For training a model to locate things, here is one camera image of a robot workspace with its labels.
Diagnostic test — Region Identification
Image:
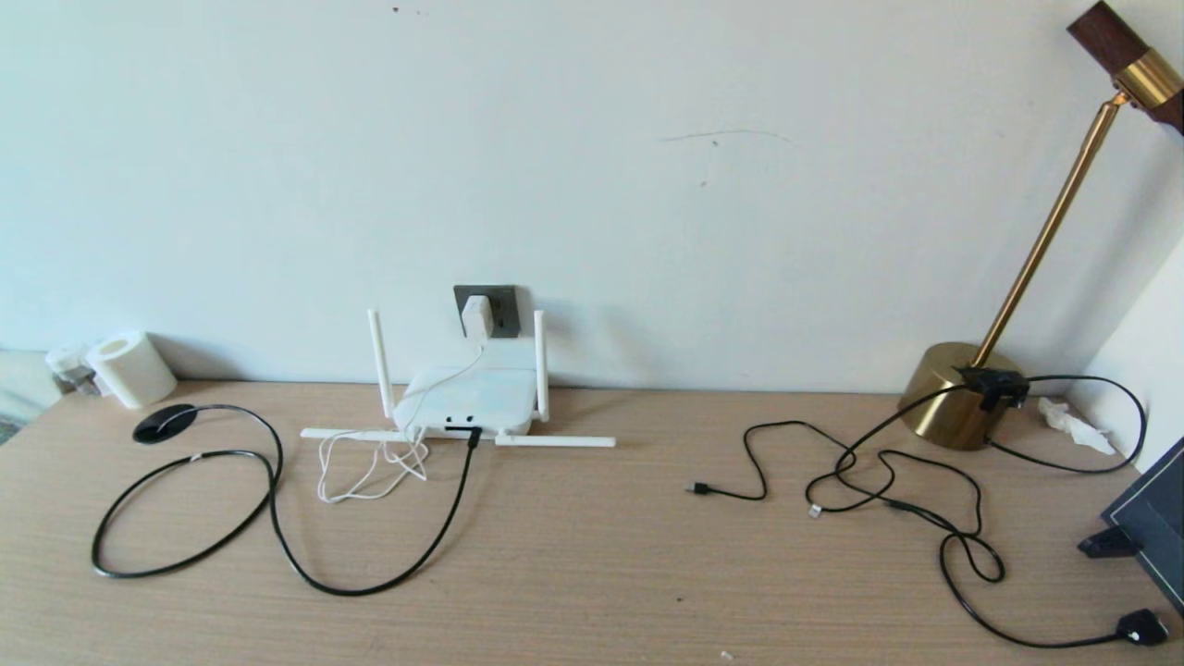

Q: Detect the grey wall socket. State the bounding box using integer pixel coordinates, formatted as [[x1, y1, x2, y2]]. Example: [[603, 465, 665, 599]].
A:
[[453, 285, 521, 339]]

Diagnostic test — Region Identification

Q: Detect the black round desk grommet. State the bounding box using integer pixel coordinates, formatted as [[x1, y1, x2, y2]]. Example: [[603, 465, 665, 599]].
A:
[[132, 403, 198, 445]]

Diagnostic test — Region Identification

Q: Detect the thin black USB cable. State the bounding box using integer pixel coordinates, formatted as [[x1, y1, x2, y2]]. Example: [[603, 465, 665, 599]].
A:
[[686, 421, 983, 539]]

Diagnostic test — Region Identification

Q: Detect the white toilet paper roll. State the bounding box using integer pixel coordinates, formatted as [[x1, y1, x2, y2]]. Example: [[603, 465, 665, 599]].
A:
[[87, 330, 179, 410]]

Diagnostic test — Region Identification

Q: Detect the long black looped cable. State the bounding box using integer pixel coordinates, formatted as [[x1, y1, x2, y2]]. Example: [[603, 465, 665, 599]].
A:
[[91, 404, 484, 598]]

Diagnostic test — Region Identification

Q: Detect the dark teal patterned board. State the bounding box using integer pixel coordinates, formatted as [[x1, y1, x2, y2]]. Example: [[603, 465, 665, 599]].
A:
[[1101, 437, 1184, 616]]

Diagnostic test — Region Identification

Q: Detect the brass desk lamp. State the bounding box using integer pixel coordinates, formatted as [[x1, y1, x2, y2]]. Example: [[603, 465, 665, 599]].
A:
[[897, 0, 1184, 451]]

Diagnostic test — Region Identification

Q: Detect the white router with four antennas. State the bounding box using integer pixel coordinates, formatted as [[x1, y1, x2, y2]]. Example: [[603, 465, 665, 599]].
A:
[[301, 309, 617, 449]]

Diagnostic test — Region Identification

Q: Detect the black clip stand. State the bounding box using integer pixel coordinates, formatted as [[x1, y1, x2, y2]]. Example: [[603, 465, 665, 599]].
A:
[[1078, 527, 1141, 559]]

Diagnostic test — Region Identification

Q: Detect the small clear jar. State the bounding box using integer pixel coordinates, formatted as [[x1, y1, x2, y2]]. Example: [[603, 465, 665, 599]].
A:
[[46, 344, 101, 397]]

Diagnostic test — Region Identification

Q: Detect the thin white adapter cable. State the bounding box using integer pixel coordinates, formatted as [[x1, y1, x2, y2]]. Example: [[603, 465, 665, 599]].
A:
[[317, 340, 487, 505]]

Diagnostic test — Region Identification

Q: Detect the crumpled white tissue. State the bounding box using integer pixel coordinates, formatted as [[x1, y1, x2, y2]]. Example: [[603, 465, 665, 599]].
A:
[[1038, 396, 1116, 455]]

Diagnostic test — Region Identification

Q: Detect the black lamp power cable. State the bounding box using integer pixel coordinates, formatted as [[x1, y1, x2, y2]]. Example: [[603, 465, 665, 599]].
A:
[[805, 374, 1170, 648]]

